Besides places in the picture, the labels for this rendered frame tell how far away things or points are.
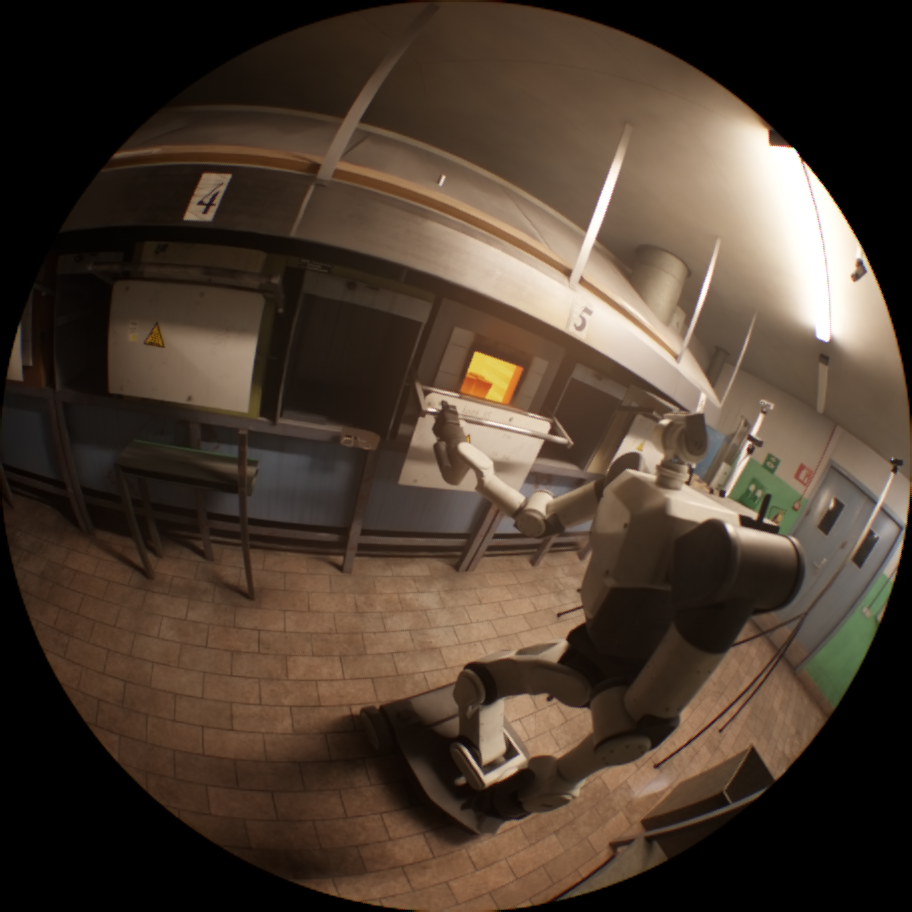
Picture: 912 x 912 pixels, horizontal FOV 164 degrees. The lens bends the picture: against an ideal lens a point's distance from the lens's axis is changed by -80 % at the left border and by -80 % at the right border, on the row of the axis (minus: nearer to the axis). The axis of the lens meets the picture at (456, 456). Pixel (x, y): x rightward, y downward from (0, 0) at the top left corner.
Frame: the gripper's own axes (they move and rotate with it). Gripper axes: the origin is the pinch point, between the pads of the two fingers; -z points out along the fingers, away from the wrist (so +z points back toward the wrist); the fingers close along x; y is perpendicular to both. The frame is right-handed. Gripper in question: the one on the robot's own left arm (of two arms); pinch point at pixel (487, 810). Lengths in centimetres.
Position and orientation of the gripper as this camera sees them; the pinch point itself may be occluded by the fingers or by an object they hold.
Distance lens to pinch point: 93.0
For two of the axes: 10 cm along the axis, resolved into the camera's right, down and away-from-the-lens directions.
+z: 3.8, -9.0, -2.2
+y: -2.3, 1.4, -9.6
